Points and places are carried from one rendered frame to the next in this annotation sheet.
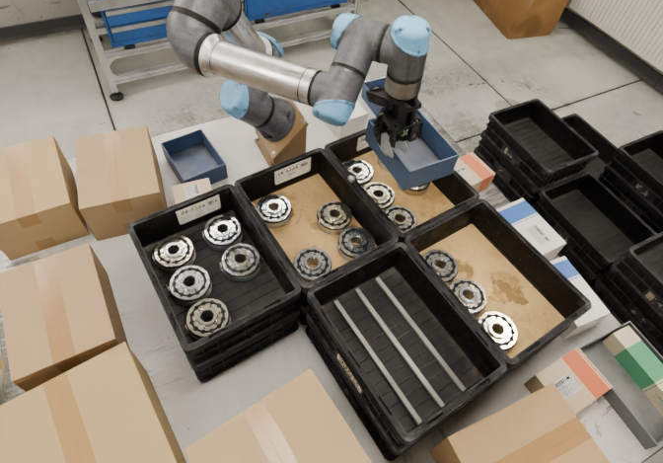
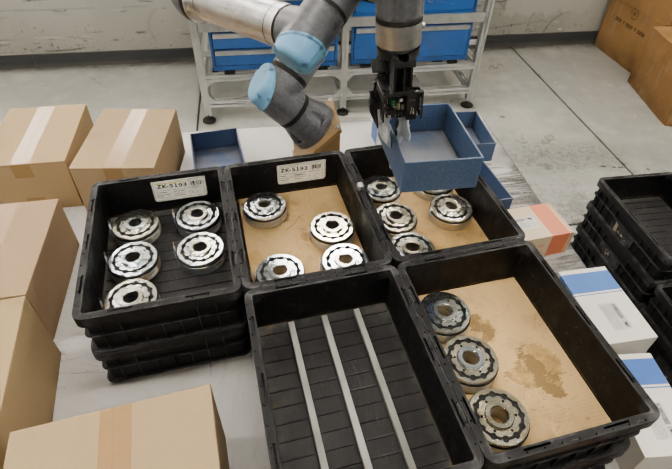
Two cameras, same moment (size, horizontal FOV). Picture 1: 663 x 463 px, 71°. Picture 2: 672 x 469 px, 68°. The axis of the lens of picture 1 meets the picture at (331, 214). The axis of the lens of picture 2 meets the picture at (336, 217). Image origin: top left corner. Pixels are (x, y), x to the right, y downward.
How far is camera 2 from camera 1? 0.43 m
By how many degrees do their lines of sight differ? 18
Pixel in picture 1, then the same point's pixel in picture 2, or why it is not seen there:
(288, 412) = (154, 429)
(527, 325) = (554, 426)
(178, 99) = not seen: hidden behind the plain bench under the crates
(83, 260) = (43, 213)
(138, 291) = not seen: hidden behind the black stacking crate
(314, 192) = (322, 202)
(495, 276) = (525, 349)
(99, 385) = not seen: outside the picture
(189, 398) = (89, 397)
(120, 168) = (129, 140)
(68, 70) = (177, 92)
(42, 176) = (55, 134)
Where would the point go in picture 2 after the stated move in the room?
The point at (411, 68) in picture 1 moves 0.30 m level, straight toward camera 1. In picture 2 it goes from (397, 2) to (274, 81)
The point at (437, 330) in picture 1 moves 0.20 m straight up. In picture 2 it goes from (413, 395) to (430, 330)
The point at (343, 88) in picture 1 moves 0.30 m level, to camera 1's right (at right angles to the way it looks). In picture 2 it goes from (308, 19) to (505, 57)
